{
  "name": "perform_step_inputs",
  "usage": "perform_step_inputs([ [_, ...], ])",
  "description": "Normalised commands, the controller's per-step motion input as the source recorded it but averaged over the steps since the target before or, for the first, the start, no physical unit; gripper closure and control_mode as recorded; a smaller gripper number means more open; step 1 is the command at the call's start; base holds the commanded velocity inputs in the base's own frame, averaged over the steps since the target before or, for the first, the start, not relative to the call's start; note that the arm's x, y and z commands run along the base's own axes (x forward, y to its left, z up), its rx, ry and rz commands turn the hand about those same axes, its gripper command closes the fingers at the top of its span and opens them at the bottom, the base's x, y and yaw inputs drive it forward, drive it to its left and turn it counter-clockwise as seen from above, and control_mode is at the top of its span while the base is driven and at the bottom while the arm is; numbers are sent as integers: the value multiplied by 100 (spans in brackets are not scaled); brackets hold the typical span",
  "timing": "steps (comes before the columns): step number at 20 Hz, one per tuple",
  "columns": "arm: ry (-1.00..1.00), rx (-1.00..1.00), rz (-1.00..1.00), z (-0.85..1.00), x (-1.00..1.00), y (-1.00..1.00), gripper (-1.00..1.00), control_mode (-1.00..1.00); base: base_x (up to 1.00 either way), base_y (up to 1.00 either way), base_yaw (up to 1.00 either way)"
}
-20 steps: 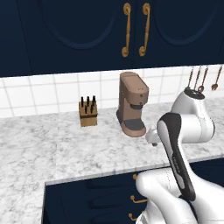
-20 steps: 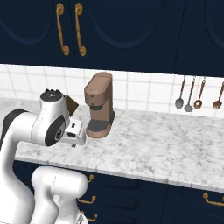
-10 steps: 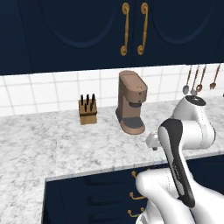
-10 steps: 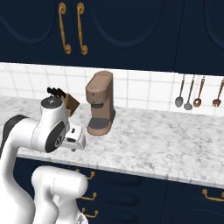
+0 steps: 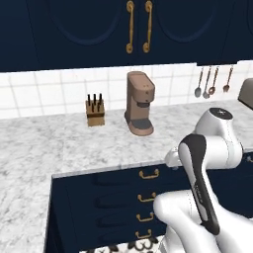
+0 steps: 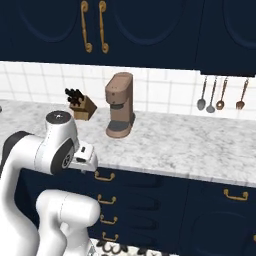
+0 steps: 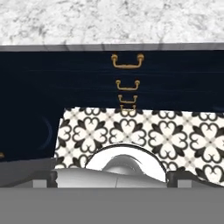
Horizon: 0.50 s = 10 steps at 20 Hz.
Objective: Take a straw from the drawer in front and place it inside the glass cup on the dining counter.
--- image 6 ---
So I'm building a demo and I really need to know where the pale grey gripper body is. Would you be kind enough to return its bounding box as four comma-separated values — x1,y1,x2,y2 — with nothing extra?
68,152,100,173

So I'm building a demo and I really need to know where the navy drawer front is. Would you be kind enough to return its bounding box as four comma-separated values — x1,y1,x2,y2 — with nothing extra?
96,209,188,236
89,228,186,255
19,186,190,218
187,181,256,214
20,165,191,195

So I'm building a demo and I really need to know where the wooden knife block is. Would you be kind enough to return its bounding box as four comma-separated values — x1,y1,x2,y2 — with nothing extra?
64,87,98,122

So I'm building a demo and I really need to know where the brown coffee machine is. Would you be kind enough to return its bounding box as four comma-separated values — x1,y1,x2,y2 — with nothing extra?
104,71,137,140

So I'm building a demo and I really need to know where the hanging grey metal spoon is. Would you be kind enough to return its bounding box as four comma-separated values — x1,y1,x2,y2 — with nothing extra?
196,75,209,112

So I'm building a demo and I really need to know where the hanging grey metal ladle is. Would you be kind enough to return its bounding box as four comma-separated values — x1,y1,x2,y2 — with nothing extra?
205,75,219,115

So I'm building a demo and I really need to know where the hanging wooden spoon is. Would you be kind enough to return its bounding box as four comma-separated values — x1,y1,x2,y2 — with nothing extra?
215,76,230,111

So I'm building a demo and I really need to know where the navy base cupboard door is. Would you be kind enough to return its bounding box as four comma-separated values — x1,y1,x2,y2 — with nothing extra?
181,208,256,256

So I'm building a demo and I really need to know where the hanging wooden spatula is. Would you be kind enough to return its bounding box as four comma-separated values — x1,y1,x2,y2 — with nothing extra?
235,78,250,111

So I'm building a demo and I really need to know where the brass drawer handle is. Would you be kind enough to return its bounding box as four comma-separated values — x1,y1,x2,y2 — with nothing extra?
93,170,117,183
97,193,118,206
99,213,119,226
101,231,120,243
222,188,250,202

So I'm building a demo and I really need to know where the curved brass door handle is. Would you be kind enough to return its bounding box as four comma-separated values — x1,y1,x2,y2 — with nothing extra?
80,0,94,54
98,0,110,55

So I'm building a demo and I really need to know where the navy wall cupboard door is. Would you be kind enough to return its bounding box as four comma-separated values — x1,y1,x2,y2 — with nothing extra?
195,0,256,78
94,0,203,70
0,0,97,65

